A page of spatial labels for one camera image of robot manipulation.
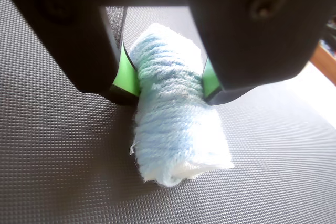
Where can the large black textured mat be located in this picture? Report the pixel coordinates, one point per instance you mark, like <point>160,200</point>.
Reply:
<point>78,169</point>

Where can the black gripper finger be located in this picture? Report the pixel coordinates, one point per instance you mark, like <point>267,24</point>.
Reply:
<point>65,37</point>
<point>249,37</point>

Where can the brown wooden strip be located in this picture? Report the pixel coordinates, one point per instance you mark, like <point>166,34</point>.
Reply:
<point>325,62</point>

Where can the blue white yarn-wrapped block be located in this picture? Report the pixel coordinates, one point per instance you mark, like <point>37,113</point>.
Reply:
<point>173,119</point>

